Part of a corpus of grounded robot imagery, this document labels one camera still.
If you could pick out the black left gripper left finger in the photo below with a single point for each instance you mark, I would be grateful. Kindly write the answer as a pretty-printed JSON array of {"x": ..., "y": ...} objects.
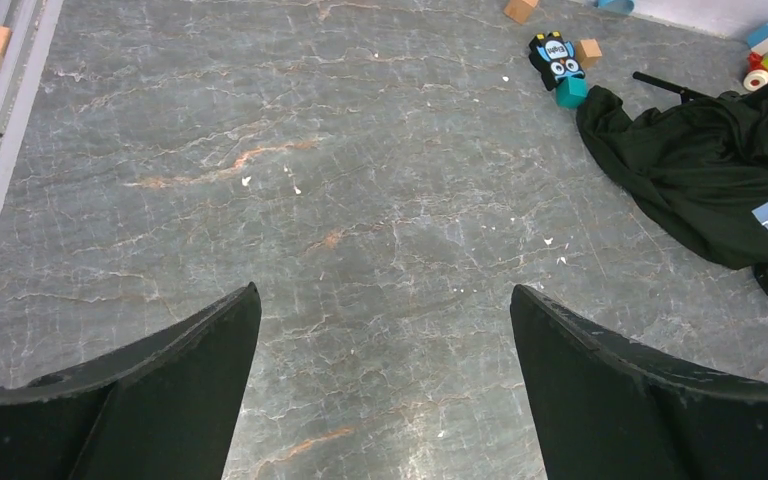
[{"x": 163, "y": 407}]

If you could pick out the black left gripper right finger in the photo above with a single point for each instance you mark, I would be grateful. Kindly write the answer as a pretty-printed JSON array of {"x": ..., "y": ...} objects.
[{"x": 607, "y": 407}]

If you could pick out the black printed t-shirt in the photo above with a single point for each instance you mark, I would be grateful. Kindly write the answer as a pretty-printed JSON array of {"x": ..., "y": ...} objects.
[{"x": 698, "y": 169}]

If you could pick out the teal cube block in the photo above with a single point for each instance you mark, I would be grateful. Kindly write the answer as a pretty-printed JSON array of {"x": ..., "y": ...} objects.
[{"x": 571, "y": 92}]

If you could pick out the black microphone tripod stand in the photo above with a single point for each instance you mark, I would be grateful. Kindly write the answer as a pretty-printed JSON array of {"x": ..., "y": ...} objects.
[{"x": 693, "y": 86}]

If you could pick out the small wooden cube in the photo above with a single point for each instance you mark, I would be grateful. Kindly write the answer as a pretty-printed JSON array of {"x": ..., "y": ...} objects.
[{"x": 587, "y": 53}]

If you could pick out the blue arch block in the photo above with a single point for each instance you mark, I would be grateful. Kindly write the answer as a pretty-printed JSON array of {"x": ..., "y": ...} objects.
[{"x": 620, "y": 7}]

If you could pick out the wooden cube at back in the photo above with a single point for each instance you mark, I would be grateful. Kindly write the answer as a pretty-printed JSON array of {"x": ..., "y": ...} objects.
[{"x": 520, "y": 10}]

